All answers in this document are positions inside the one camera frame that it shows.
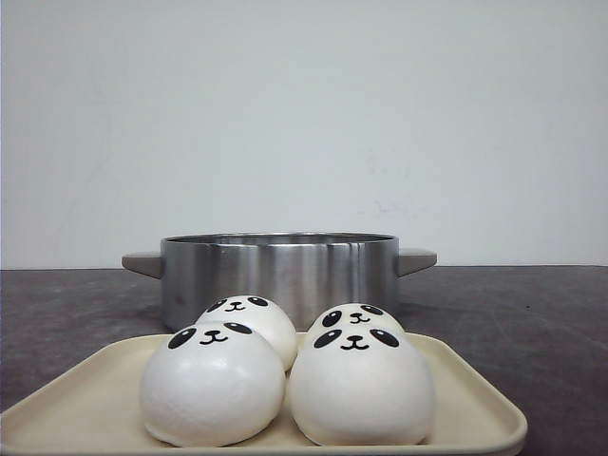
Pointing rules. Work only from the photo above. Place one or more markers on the panda bun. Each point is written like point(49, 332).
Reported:
point(352, 316)
point(211, 385)
point(262, 315)
point(362, 386)

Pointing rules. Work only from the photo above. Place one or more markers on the stainless steel steamer pot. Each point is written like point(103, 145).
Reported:
point(303, 273)

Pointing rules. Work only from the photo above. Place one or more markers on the beige rectangular tray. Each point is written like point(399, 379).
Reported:
point(93, 409)

